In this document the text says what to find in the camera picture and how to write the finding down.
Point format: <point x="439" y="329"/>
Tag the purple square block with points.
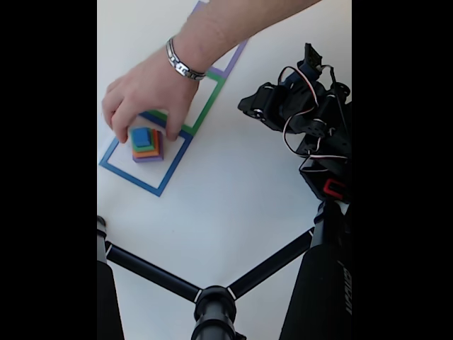
<point x="148" y="160"/>

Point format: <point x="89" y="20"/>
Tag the small blue cube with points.
<point x="141" y="136"/>

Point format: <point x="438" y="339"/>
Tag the orange square block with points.
<point x="145" y="154"/>

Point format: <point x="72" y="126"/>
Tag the green square block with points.
<point x="143" y="149"/>

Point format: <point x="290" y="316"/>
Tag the person's right hand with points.
<point x="152" y="92"/>

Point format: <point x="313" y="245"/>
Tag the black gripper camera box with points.
<point x="313" y="56"/>

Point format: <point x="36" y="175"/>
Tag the purple square frame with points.
<point x="235" y="58"/>

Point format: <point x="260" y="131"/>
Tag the green square frame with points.
<point x="209" y="102"/>

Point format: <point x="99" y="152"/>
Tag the blue square frame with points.
<point x="141" y="180"/>

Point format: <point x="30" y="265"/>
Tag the black camera tripod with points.
<point x="318" y="283"/>

